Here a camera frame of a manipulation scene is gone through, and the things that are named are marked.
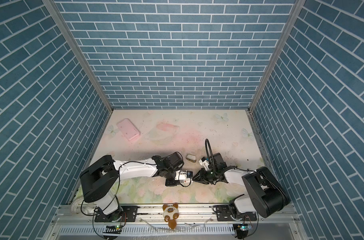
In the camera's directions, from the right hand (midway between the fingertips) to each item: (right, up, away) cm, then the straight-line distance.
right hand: (193, 178), depth 84 cm
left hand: (-8, -1, +1) cm, 8 cm away
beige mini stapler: (-1, +10, +7) cm, 12 cm away
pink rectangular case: (-46, +28, +23) cm, 59 cm away
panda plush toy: (-11, -12, -12) cm, 21 cm away
